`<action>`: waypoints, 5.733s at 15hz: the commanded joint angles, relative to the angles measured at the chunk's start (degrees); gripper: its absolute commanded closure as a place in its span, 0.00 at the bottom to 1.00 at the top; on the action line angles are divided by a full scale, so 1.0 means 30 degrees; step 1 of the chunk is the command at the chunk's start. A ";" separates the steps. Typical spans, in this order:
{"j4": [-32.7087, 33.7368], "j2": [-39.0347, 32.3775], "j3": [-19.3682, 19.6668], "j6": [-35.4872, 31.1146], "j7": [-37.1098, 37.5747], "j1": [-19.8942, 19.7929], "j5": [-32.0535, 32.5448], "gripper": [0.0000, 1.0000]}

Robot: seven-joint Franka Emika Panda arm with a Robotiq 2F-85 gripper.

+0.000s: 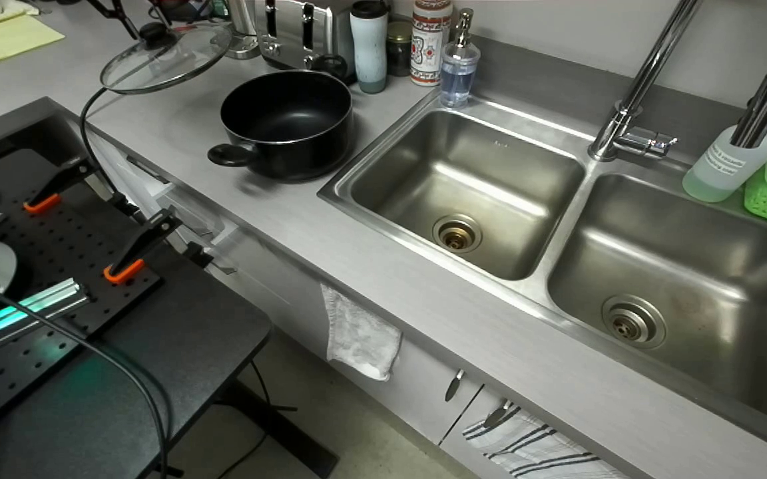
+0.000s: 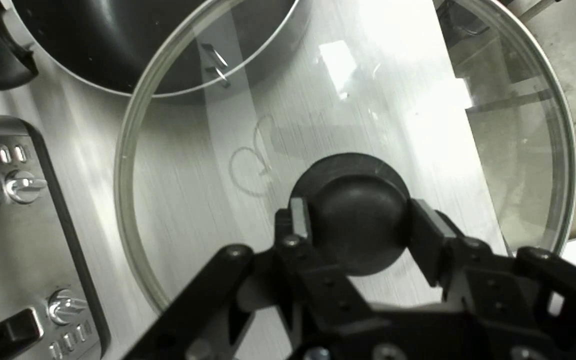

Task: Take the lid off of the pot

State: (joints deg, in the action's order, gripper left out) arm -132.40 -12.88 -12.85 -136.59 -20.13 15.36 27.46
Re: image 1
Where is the glass lid with black knob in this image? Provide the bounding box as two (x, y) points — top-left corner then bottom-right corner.
(97, 22), (236, 99)

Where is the black cooking pot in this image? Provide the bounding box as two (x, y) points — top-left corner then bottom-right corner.
(204, 65), (353, 187)

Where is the white tumbler with black lid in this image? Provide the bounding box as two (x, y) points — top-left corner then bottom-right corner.
(349, 0), (394, 96)

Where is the shiny metal kettle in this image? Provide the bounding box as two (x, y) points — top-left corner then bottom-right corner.
(221, 0), (266, 63)

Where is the yellow paper sheet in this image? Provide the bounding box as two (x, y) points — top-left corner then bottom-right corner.
(0, 14), (69, 65)

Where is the chrome toaster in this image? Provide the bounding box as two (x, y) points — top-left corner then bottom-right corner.
(258, 0), (356, 80)

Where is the dark glass jar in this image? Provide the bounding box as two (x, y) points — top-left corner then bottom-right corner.
(385, 16), (416, 80)

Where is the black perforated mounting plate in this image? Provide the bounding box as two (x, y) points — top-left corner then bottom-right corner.
(0, 143), (164, 446)

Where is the red and white canister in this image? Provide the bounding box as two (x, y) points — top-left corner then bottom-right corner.
(408, 0), (455, 89)

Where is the clear pump soap dispenser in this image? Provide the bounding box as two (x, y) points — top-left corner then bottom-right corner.
(437, 8), (485, 111)

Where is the black robot table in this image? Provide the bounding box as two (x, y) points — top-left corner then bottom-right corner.
(0, 96), (272, 479)

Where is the stainless steel double sink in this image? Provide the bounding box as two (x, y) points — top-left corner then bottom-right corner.
(317, 89), (767, 463)

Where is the brass sink drain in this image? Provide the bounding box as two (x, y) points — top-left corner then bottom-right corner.
(430, 212), (485, 254)

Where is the white hanging towel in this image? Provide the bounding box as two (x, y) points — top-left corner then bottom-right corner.
(320, 282), (404, 382)

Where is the chrome sink faucet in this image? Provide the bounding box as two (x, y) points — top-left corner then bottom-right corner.
(586, 0), (704, 164)

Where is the steel sink drain strainer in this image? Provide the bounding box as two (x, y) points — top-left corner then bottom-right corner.
(601, 294), (667, 348)

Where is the clear dish soap bottle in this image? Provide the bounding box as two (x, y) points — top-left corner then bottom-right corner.
(678, 121), (767, 204)

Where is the black power cable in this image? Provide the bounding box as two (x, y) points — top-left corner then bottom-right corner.
(77, 83), (141, 200)

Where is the black clamp with orange handle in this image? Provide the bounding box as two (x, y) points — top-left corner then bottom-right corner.
(20, 155), (97, 217)
(101, 208), (182, 288)

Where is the aluminium rail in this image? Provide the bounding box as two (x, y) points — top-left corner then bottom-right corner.
(0, 276), (88, 328)

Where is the thin black cable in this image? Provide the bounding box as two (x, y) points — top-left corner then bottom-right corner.
(0, 294), (177, 479)

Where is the small metal cabinet handle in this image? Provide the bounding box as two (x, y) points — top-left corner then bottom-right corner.
(441, 366), (469, 405)

